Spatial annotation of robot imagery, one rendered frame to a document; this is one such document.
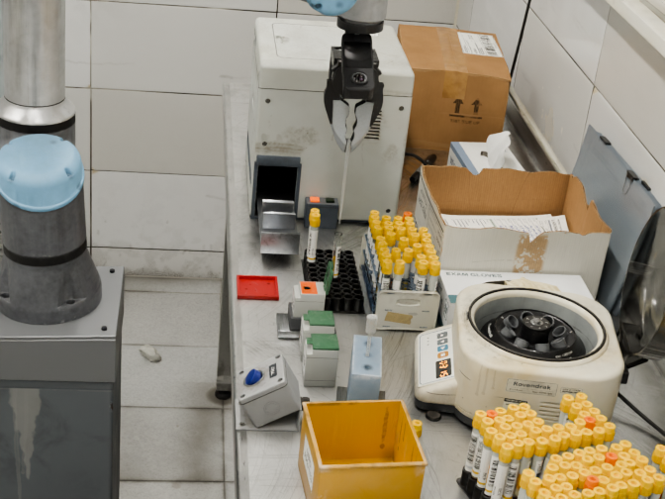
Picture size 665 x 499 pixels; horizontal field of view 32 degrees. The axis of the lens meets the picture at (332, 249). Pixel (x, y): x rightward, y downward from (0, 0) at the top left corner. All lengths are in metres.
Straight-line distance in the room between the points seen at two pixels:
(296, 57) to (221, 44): 1.34
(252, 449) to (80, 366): 0.28
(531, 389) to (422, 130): 1.03
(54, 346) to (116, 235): 2.02
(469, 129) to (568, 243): 0.66
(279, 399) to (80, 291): 0.33
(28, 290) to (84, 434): 0.24
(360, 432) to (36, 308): 0.49
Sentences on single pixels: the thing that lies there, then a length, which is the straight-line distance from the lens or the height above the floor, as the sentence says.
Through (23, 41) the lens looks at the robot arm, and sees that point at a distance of 1.69.
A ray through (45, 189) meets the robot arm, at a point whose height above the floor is 1.15.
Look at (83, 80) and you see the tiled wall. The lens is 3.48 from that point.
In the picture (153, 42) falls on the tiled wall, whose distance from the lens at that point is 3.43.
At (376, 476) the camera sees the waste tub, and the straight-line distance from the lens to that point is 1.44.
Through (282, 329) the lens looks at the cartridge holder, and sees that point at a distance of 1.82.
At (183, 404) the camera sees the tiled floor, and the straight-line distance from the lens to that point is 3.16.
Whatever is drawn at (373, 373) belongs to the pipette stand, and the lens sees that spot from 1.58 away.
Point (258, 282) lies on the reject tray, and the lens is 1.96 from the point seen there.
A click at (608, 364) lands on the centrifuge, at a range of 1.67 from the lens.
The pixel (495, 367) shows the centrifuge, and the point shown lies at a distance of 1.62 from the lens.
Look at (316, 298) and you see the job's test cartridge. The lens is 1.79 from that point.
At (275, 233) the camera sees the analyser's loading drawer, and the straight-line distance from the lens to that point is 2.00.
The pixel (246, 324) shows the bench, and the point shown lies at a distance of 1.85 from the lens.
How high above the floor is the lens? 1.85
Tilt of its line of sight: 28 degrees down
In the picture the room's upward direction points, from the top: 6 degrees clockwise
